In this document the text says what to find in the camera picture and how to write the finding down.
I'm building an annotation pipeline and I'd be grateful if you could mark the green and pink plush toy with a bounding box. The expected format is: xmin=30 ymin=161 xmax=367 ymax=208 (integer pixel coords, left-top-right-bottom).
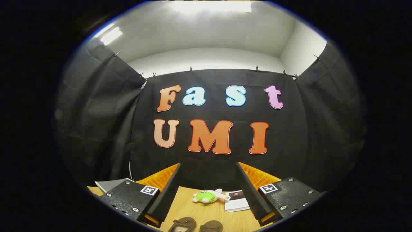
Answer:
xmin=192 ymin=189 xmax=230 ymax=204

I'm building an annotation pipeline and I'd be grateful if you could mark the large ceiling light panel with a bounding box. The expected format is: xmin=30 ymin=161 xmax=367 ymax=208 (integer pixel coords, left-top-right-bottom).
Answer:
xmin=172 ymin=0 xmax=252 ymax=14

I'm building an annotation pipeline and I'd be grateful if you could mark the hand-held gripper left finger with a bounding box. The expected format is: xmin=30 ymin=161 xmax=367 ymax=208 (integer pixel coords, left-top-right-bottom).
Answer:
xmin=100 ymin=163 xmax=182 ymax=228

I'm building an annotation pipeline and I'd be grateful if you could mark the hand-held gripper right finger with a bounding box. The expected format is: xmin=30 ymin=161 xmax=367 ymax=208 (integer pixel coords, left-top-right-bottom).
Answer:
xmin=237 ymin=162 xmax=324 ymax=227

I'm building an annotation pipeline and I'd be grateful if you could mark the brown shoe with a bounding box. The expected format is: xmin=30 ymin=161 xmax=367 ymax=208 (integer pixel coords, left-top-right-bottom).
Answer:
xmin=199 ymin=220 xmax=223 ymax=232
xmin=168 ymin=217 xmax=197 ymax=232

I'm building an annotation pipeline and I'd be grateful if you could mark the small ceiling light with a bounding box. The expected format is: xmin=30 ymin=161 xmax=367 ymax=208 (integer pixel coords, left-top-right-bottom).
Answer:
xmin=99 ymin=27 xmax=123 ymax=46

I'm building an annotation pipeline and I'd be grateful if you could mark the grey fabric storage box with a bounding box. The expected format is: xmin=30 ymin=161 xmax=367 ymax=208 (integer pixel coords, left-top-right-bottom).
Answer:
xmin=95 ymin=178 xmax=133 ymax=194

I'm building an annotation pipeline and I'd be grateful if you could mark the white book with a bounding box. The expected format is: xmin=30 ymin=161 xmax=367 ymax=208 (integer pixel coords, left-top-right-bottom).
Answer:
xmin=224 ymin=190 xmax=250 ymax=213

